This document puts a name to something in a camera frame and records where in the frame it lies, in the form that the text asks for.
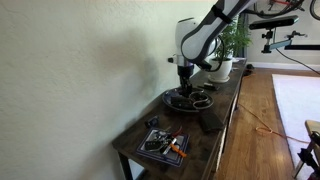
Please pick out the black stereo camera bar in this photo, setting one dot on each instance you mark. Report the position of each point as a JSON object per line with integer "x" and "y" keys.
{"x": 274, "y": 22}

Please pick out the white-rimmed sunglasses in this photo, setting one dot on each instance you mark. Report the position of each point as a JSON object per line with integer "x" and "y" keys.
{"x": 200, "y": 100}

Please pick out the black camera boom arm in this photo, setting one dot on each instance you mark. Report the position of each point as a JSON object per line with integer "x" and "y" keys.
{"x": 301, "y": 47}

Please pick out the small dark box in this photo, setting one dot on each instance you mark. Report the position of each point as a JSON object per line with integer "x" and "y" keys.
{"x": 152, "y": 122}

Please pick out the red bicycle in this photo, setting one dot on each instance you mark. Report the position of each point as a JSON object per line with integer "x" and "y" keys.
{"x": 283, "y": 3}

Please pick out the dark wooden console table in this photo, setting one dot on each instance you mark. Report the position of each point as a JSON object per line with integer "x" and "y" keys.
{"x": 124, "y": 166}

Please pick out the light wooden chair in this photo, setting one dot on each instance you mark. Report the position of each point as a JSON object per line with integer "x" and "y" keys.
{"x": 311, "y": 146}

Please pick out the green potted plant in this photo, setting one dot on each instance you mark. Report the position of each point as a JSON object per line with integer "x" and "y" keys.
{"x": 235, "y": 36}

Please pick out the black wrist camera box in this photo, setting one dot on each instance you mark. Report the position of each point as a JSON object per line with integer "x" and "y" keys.
{"x": 203, "y": 65}

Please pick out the blue and white tray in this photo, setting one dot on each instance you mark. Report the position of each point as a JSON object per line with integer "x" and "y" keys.
{"x": 156, "y": 155}

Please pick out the small silver metal piece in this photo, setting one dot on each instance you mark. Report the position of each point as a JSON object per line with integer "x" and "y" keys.
{"x": 213, "y": 86}

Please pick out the white rug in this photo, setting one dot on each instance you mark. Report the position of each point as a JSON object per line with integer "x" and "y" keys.
{"x": 296, "y": 110}

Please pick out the black pouch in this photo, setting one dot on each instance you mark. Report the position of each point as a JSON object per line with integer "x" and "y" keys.
{"x": 181, "y": 102}

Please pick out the black leather wallet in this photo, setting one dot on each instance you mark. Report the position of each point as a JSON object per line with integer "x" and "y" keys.
{"x": 210, "y": 121}

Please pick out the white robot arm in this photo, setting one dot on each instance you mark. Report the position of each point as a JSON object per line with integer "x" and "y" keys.
{"x": 203, "y": 36}

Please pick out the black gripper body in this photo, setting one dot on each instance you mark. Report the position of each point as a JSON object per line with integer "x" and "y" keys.
{"x": 185, "y": 75}

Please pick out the white plant pot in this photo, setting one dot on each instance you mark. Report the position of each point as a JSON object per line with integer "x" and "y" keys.
{"x": 220, "y": 70}

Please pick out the dark blue ceramic bowl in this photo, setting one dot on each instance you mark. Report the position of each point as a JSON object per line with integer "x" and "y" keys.
{"x": 173, "y": 103}

